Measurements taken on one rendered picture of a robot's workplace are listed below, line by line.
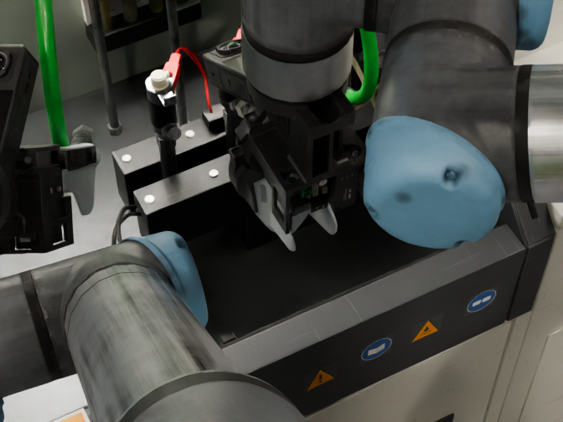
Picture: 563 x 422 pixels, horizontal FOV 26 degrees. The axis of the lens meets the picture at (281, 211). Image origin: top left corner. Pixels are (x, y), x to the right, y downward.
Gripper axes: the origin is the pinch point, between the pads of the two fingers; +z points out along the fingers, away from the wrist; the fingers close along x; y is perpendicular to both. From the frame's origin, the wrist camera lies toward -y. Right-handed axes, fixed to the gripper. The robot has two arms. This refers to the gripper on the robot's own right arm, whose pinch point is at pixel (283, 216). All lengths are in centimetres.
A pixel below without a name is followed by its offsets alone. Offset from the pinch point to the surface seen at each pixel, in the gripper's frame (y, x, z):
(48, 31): -17.0, -12.3, -12.0
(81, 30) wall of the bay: -56, 0, 29
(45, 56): -15.9, -13.2, -10.6
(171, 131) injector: -25.3, -0.2, 15.8
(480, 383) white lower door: -2, 30, 58
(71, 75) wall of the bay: -56, -2, 36
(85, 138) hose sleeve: -22.3, -9.9, 8.3
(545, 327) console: -2, 38, 51
